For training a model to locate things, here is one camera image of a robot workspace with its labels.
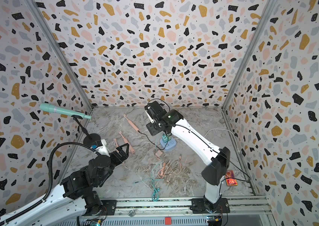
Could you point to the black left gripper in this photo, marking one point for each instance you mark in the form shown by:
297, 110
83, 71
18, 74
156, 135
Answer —
115, 155

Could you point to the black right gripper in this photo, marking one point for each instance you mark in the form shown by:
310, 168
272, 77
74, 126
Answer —
150, 127

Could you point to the green charger plug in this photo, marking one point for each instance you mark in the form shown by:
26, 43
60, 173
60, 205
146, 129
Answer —
165, 138

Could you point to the teal charger cube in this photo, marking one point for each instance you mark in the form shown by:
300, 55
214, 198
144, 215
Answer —
168, 141

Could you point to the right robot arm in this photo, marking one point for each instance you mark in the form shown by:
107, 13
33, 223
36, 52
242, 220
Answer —
216, 159

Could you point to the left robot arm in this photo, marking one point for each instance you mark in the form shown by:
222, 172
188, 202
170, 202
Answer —
74, 196

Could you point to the blue power strip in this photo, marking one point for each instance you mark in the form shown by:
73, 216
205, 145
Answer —
169, 145

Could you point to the pink charger cube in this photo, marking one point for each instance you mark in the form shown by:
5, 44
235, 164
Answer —
159, 154

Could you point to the red button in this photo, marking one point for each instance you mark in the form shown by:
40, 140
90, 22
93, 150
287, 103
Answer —
168, 221

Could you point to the red smartphone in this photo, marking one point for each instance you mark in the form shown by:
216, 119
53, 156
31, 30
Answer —
230, 179

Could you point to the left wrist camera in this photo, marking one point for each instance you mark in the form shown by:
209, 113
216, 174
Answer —
100, 148

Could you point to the metal base rail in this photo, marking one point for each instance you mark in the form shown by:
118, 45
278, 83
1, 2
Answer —
242, 211

